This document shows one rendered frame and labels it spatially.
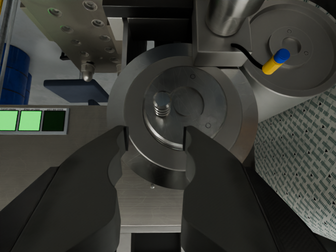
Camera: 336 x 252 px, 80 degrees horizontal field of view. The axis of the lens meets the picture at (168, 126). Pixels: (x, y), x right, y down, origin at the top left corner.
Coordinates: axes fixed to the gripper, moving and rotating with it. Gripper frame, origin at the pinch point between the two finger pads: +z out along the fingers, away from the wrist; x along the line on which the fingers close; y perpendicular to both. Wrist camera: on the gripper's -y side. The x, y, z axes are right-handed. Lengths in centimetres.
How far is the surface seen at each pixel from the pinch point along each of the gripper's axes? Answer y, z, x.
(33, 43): 21, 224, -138
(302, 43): -3.8, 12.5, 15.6
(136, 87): 0.0, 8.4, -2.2
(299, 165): 12.2, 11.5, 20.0
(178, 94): 0.0, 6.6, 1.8
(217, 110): 1.0, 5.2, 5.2
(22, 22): 0, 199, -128
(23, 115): 17, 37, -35
